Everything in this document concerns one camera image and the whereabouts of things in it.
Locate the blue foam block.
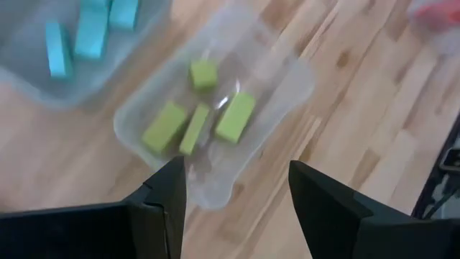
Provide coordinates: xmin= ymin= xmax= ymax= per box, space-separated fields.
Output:
xmin=109 ymin=0 xmax=140 ymax=30
xmin=45 ymin=21 xmax=73 ymax=79
xmin=73 ymin=0 xmax=110 ymax=60

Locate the green foam cube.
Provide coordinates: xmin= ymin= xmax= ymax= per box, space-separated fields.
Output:
xmin=189 ymin=59 xmax=219 ymax=90

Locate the orange-red foam block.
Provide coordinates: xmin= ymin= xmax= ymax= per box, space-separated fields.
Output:
xmin=415 ymin=1 xmax=460 ymax=32

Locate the black aluminium table frame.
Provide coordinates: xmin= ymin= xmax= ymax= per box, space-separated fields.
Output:
xmin=411 ymin=113 xmax=460 ymax=221

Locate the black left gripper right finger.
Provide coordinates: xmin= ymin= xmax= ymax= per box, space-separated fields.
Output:
xmin=288 ymin=160 xmax=460 ymax=259

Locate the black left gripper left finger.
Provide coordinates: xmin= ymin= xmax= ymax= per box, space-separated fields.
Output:
xmin=0 ymin=155 xmax=188 ymax=259

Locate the green foam block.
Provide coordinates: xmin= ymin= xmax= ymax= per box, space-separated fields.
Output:
xmin=141 ymin=101 xmax=188 ymax=154
xmin=178 ymin=103 xmax=211 ymax=156
xmin=214 ymin=91 xmax=257 ymax=144

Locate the clear plastic bin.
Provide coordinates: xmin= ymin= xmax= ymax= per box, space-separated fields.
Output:
xmin=113 ymin=6 xmax=317 ymax=212
xmin=0 ymin=0 xmax=173 ymax=109

